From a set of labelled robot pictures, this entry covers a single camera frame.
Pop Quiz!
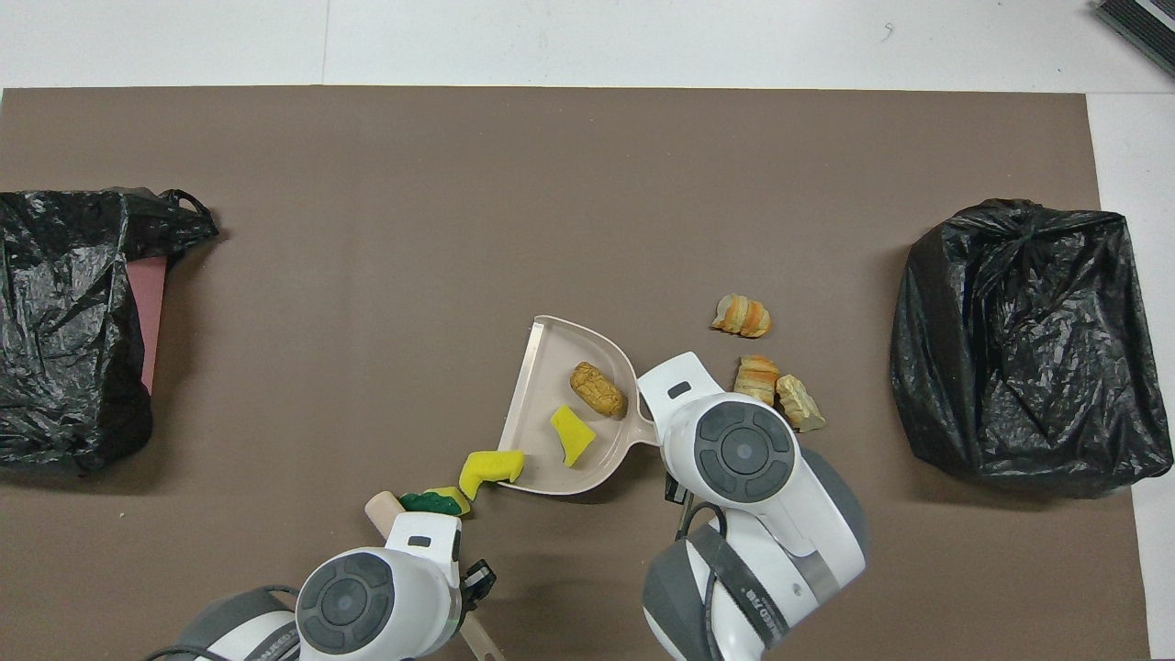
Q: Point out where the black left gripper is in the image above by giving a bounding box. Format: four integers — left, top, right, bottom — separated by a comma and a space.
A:
459, 560, 498, 609

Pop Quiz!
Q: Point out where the yellow green sponge piece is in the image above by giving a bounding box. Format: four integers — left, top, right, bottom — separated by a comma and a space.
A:
399, 487, 471, 518

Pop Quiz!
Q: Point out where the L-shaped yellow green sponge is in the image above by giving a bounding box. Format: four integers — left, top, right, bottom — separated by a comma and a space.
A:
459, 449, 526, 501

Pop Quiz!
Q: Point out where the small yellow sponge piece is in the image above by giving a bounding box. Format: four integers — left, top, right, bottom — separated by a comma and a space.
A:
550, 405, 598, 468

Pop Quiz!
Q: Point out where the beige hand brush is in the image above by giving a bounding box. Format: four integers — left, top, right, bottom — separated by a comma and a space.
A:
364, 491, 506, 661

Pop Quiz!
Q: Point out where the brown toy bread roll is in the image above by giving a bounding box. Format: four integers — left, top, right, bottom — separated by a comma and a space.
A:
570, 361, 629, 420

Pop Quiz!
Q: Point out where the long orange croissant piece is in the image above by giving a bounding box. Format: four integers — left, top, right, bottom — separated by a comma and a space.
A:
733, 355, 781, 408

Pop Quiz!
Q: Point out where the pale croissant piece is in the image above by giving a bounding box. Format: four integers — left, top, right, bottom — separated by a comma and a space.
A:
777, 375, 826, 433

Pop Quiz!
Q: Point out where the beige plastic dustpan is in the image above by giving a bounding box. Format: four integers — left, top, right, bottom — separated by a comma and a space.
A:
496, 315, 662, 497

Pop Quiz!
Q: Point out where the orange striped croissant piece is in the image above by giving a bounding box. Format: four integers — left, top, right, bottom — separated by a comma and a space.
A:
711, 294, 772, 339

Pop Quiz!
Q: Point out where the crumpled black trash bag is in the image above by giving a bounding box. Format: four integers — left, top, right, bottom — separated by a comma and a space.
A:
889, 198, 1174, 501

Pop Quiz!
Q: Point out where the pink bin box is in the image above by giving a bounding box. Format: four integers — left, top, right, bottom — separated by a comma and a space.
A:
127, 257, 169, 396

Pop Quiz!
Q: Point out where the brown table mat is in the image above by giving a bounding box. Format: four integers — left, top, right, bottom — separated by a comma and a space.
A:
0, 85, 1153, 661

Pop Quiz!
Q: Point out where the grey striped device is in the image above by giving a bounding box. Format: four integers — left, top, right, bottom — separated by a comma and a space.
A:
1092, 0, 1175, 79

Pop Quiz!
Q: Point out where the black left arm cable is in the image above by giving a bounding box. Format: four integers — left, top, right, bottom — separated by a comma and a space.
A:
147, 584, 302, 661

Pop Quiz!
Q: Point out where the black trash bag with handle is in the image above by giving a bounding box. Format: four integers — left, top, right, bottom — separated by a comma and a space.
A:
0, 187, 221, 478

